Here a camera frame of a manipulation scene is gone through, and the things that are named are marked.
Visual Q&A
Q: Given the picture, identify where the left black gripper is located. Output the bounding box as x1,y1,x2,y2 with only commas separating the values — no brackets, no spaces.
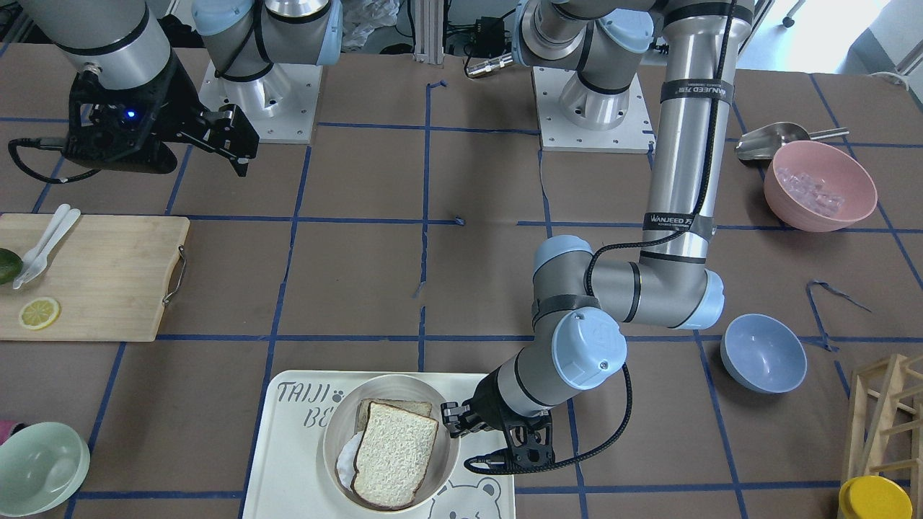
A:
441,369,556,474

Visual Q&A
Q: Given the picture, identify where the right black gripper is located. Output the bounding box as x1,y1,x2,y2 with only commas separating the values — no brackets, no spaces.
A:
61,55,260,177

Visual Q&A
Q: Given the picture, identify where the bread slice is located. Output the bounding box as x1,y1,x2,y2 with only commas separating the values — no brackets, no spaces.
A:
355,398,433,433
353,404,438,510

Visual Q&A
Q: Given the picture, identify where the cream round plate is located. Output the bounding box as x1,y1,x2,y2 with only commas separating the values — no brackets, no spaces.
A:
321,374,458,513

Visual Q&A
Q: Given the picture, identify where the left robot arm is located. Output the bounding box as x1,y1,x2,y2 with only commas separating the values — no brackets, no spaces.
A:
441,1,755,476

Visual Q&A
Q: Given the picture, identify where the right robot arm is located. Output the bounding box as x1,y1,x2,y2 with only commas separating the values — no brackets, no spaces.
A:
9,1,343,185

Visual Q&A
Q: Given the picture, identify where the bread slice on plate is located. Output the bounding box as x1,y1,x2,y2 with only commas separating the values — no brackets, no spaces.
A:
355,398,433,433

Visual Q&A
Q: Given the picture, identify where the fried egg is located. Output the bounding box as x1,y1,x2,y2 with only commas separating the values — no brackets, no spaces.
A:
335,431,365,493

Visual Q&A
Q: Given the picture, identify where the cream bear serving tray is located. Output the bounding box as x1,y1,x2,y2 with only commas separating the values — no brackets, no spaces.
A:
242,369,516,518

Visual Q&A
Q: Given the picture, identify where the wooden cutting board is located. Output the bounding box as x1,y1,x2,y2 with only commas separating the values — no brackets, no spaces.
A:
1,214,189,342

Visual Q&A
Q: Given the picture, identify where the green avocado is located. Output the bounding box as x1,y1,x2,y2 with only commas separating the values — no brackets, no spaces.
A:
0,249,24,285

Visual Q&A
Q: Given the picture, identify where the lemon slice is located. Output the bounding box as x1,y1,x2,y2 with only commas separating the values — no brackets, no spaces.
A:
19,298,61,331

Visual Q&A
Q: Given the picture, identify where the blue bowl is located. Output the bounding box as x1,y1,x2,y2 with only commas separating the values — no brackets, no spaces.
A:
720,314,808,394

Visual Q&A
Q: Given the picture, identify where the pink cloth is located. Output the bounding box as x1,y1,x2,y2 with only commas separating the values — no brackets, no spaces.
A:
0,420,27,445

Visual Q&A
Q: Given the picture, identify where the green bowl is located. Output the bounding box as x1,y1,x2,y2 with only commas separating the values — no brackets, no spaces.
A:
1,422,90,517

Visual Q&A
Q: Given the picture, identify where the yellow cup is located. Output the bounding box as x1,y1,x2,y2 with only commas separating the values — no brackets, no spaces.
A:
837,475,914,518

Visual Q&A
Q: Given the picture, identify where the wooden rack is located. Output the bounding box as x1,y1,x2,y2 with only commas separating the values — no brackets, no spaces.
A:
842,354,922,518

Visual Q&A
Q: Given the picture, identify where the metal scoop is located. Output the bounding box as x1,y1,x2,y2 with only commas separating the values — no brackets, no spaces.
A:
735,122,850,162

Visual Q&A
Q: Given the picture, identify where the pink bowl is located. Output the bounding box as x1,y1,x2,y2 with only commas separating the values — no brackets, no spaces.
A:
764,141,879,232

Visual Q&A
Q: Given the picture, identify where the aluminium frame post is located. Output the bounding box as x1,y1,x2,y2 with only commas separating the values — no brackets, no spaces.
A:
408,1,446,68

